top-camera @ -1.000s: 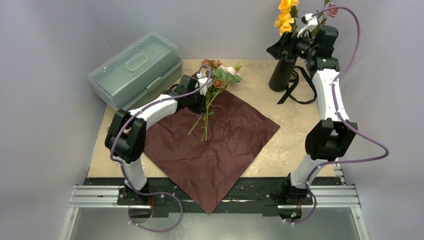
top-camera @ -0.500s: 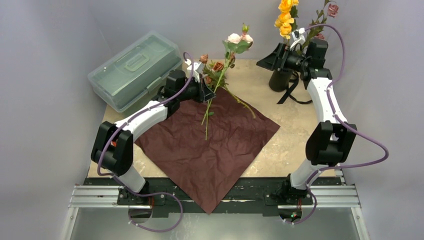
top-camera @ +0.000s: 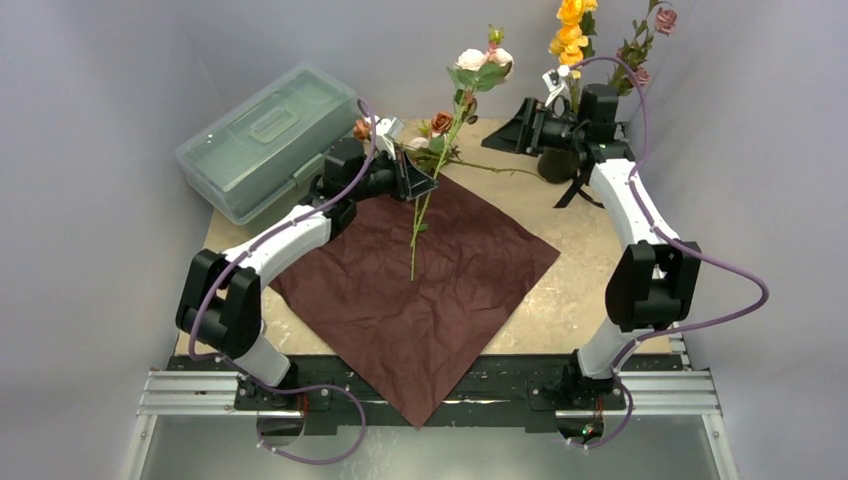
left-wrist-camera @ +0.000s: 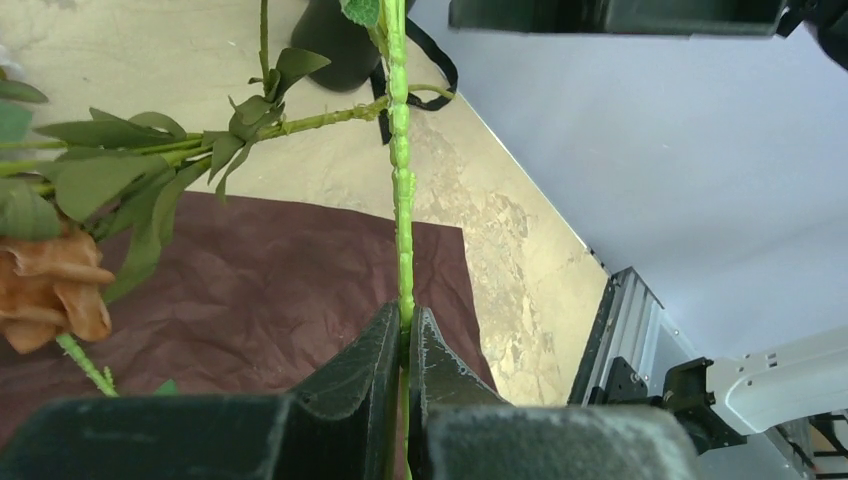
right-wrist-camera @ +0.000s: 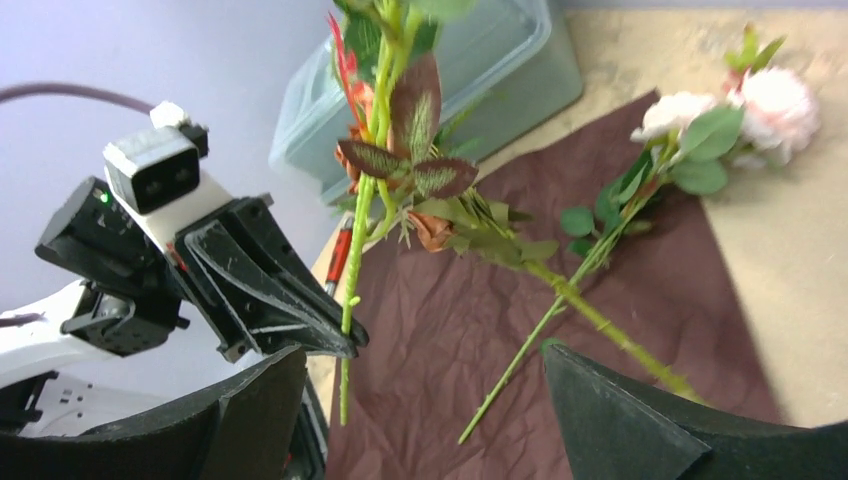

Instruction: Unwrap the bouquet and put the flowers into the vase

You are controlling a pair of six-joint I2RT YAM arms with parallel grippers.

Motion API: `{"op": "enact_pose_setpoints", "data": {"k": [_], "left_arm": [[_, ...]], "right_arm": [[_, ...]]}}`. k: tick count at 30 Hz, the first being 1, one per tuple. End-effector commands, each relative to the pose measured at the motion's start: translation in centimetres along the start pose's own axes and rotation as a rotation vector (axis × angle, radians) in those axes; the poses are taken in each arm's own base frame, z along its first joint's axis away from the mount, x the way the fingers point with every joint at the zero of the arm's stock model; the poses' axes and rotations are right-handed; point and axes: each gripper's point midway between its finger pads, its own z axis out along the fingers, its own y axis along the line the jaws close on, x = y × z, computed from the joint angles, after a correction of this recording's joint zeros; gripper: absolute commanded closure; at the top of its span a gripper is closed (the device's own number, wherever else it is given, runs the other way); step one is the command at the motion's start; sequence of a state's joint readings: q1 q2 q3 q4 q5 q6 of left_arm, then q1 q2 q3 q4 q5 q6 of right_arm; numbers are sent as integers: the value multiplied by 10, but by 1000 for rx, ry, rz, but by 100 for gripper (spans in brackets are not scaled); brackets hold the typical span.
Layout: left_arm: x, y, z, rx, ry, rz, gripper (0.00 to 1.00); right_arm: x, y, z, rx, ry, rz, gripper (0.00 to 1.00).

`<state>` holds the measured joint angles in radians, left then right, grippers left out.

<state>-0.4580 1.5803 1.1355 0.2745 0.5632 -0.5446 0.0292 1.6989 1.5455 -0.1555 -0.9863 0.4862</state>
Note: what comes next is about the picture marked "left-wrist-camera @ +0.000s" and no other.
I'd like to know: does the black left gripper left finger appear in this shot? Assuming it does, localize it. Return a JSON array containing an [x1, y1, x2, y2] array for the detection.
[[1, 303, 401, 479]]

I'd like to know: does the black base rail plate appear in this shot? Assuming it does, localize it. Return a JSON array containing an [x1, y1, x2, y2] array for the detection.
[[599, 356, 848, 480]]

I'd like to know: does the black ribbon with gold lettering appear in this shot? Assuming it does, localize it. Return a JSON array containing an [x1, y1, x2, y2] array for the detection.
[[369, 18, 459, 146]]

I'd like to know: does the flower bouquet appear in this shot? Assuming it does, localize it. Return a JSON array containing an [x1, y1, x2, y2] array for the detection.
[[0, 190, 498, 480]]

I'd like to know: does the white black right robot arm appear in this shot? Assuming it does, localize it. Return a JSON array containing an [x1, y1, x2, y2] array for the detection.
[[448, 1, 847, 453]]

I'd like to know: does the brown orange rose stem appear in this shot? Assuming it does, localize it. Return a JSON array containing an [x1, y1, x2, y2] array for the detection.
[[1, 39, 395, 397]]

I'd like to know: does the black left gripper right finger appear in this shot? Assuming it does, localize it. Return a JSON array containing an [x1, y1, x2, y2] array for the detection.
[[407, 308, 701, 479]]

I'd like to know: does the black cylindrical vase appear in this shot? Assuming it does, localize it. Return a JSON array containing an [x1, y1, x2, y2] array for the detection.
[[290, 0, 379, 93]]

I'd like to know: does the yellow rose stem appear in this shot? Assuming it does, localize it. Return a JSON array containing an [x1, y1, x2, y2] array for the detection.
[[339, 0, 416, 479]]

